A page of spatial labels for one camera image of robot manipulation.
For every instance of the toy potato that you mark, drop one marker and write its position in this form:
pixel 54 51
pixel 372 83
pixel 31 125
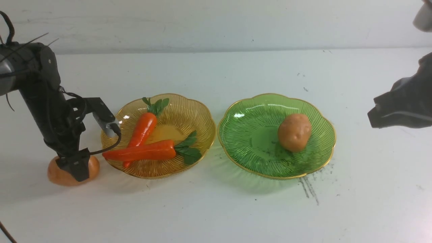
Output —
pixel 63 178
pixel 294 132

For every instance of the yellow ribbed plastic plate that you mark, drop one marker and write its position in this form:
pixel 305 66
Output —
pixel 181 117

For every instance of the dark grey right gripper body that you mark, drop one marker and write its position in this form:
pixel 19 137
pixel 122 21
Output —
pixel 408 103

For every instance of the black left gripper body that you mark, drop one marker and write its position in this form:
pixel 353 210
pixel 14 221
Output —
pixel 64 124

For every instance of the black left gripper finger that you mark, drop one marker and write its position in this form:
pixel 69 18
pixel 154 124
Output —
pixel 76 165

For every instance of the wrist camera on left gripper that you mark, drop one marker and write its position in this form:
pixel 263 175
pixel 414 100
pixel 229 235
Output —
pixel 104 117

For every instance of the orange toy carrot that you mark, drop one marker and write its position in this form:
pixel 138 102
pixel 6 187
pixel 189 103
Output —
pixel 147 122
pixel 161 150

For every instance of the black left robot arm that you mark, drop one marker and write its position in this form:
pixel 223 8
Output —
pixel 31 69

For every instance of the green ribbed plastic plate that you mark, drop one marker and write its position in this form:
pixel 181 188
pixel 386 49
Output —
pixel 248 134

